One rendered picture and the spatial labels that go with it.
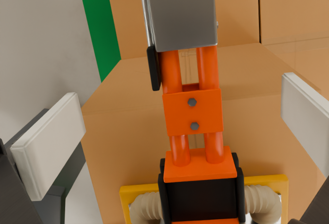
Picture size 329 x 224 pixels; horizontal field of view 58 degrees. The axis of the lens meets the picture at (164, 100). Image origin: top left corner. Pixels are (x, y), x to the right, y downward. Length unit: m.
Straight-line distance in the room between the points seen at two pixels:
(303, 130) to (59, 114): 0.13
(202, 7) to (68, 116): 0.17
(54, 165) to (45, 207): 0.77
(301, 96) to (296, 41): 0.75
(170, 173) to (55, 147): 0.20
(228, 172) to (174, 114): 0.09
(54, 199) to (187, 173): 0.61
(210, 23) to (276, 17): 0.60
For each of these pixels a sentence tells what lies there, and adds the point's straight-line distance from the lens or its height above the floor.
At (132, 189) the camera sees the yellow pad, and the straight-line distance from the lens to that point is 0.54.
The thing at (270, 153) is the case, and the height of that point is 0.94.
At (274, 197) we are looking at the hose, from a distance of 0.49.
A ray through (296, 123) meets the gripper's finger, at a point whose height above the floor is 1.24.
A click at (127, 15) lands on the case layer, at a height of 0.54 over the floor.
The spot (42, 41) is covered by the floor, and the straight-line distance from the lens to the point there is 1.56.
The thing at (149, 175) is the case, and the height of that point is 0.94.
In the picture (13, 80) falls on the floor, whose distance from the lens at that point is 1.68.
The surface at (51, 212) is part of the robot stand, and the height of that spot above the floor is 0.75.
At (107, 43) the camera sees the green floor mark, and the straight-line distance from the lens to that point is 1.45.
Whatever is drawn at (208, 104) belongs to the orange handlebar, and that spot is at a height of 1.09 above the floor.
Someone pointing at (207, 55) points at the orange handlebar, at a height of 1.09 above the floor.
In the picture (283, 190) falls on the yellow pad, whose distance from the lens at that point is 0.55.
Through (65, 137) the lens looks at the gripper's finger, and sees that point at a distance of 0.18.
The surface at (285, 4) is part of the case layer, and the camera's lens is 0.89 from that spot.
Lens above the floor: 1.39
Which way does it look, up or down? 68 degrees down
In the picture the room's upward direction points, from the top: 171 degrees counter-clockwise
